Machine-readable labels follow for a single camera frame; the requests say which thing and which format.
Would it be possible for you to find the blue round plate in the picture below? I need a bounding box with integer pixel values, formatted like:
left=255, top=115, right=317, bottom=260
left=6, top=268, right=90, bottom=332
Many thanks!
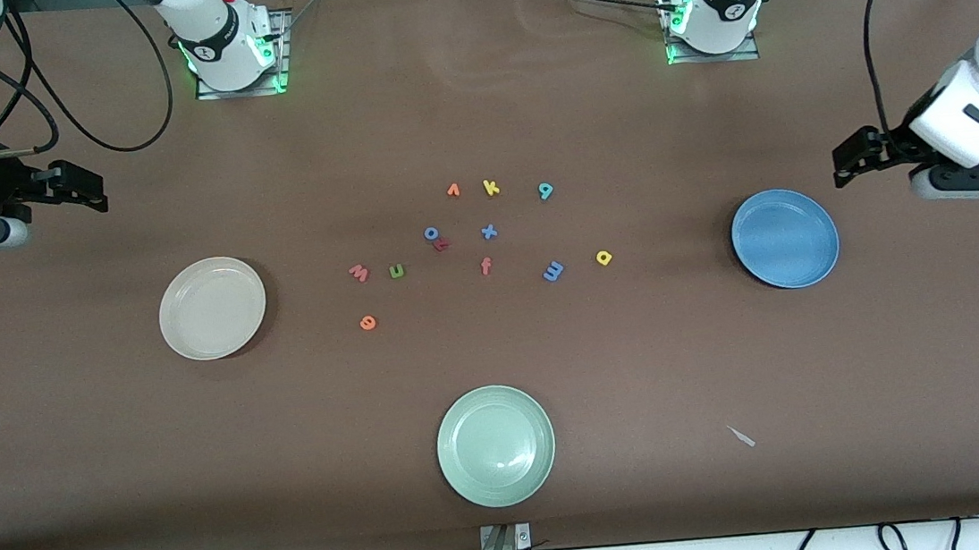
left=727, top=182, right=844, bottom=295

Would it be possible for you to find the beige round plate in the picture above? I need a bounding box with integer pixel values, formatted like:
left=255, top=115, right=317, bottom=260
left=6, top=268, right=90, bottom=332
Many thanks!
left=154, top=252, right=273, bottom=366

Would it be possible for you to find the brown table cover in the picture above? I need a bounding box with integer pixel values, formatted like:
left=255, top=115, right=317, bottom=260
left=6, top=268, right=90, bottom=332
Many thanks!
left=0, top=0, right=979, bottom=550

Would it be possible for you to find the green round plate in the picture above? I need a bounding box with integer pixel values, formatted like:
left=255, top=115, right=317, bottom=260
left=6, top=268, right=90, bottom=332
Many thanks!
left=431, top=380, right=561, bottom=514

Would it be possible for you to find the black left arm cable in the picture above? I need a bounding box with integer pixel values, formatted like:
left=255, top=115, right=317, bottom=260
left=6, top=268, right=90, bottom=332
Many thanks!
left=858, top=0, right=955, bottom=163

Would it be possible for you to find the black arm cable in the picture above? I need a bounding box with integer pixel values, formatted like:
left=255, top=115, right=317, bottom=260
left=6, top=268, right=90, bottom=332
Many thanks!
left=0, top=0, right=179, bottom=165
left=858, top=0, right=955, bottom=163

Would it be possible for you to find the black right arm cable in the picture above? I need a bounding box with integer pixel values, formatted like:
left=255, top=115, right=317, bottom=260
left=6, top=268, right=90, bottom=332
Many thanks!
left=0, top=0, right=179, bottom=165

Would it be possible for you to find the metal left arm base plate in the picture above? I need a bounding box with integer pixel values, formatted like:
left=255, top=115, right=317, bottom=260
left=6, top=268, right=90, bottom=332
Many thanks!
left=659, top=0, right=762, bottom=68

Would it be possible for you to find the silver bracket plate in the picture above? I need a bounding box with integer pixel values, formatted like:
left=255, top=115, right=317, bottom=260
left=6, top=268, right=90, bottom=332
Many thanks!
left=478, top=522, right=534, bottom=550

